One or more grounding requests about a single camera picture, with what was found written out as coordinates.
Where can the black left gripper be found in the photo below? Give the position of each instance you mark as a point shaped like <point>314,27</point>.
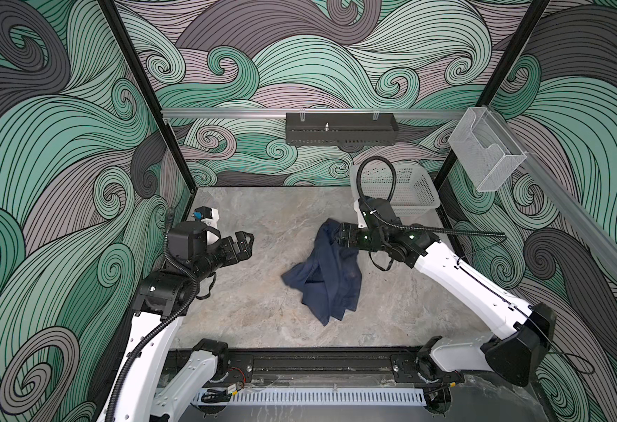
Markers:
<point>231,257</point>

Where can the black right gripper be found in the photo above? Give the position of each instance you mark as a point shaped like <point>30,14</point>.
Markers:
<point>351,241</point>

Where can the dark blue denim trousers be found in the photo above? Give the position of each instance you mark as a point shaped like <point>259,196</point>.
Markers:
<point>330,279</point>

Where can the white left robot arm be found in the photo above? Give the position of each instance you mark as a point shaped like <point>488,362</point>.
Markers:
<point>193,251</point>

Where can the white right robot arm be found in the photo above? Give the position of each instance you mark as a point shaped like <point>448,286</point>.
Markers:
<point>519,334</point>

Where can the white perforated plastic basket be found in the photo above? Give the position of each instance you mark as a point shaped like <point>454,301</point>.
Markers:
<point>414,194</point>

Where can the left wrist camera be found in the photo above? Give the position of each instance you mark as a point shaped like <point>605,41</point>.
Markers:
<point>205,213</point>

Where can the black perforated wall tray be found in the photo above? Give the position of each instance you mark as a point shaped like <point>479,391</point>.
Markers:
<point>347,131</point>

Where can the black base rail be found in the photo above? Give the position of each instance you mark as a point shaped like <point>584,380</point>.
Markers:
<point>400,364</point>

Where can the clear plastic wall bin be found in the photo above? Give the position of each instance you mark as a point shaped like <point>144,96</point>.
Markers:
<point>487,148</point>

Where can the aluminium back wall rail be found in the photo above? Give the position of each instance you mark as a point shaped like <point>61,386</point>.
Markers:
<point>279,113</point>

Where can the aluminium wall rail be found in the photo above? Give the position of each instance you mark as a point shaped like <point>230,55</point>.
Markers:
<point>279,113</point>
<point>578,172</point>

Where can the white slotted cable duct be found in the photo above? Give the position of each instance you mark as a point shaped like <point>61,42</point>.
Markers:
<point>327,396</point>

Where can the black corner frame post left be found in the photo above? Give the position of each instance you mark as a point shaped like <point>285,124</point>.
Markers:
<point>124,42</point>

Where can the black corner frame post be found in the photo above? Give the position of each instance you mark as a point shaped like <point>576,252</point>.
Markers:
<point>513,50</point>
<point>124,42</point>

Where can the black corner frame post right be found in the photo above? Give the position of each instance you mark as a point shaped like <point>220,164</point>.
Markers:
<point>513,50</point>

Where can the aluminium right wall rail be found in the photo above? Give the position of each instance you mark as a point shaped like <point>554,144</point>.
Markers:
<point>578,172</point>

